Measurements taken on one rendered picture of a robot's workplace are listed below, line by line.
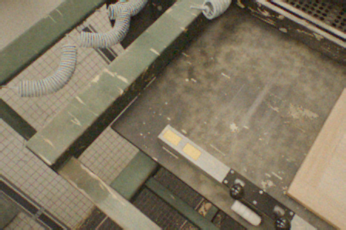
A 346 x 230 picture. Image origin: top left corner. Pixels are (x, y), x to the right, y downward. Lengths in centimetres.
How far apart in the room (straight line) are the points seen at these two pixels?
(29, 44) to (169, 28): 56
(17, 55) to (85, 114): 50
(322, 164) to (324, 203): 11
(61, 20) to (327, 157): 109
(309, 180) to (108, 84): 64
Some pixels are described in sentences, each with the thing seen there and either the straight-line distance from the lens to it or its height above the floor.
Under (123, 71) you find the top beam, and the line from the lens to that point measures 88.
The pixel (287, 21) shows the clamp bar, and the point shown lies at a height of 161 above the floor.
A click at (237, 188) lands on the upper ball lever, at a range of 70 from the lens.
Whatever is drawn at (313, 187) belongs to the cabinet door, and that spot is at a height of 131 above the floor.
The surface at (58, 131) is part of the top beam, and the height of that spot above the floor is 188.
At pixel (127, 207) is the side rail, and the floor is 163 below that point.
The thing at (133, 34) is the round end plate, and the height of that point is 191.
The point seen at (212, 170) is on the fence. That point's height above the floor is 153.
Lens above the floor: 196
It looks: 19 degrees down
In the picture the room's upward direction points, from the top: 42 degrees counter-clockwise
